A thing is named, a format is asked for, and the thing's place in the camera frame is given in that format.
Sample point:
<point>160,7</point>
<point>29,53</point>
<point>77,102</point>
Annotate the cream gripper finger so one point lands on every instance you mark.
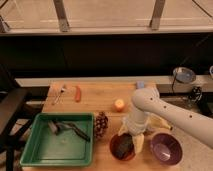
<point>123,129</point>
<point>138,142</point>

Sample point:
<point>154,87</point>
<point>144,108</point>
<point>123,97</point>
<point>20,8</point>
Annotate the dark eraser block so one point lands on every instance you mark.
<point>124,147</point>

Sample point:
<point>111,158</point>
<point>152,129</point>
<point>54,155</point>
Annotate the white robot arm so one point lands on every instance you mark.
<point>147,101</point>

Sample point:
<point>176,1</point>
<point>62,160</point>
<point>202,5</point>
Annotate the orange candle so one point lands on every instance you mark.
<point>119,105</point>

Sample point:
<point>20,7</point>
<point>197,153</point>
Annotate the metal fork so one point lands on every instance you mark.
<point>62,90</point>

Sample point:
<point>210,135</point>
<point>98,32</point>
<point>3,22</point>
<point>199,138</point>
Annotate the yellow banana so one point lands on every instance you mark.
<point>159,122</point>

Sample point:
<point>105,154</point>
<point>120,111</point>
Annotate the black dish brush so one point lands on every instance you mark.
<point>57,127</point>

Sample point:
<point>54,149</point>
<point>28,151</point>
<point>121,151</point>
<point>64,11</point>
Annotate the green plastic tray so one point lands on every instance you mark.
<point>67,149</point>

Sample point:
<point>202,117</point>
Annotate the orange bowl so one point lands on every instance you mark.
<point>113,144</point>

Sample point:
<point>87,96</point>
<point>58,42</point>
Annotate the brown pine cone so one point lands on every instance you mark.
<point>100,125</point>

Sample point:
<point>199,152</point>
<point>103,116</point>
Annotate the blue sponge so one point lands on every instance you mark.
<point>140,85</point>

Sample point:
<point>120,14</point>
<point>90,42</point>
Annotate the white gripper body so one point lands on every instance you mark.
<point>135,127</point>

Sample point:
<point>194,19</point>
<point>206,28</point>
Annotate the purple bowl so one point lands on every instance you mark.
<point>166,149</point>

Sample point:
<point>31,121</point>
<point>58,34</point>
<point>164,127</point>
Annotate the metal bowl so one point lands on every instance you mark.
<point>184,75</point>

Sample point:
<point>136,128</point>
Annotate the black chair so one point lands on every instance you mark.
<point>16,116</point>

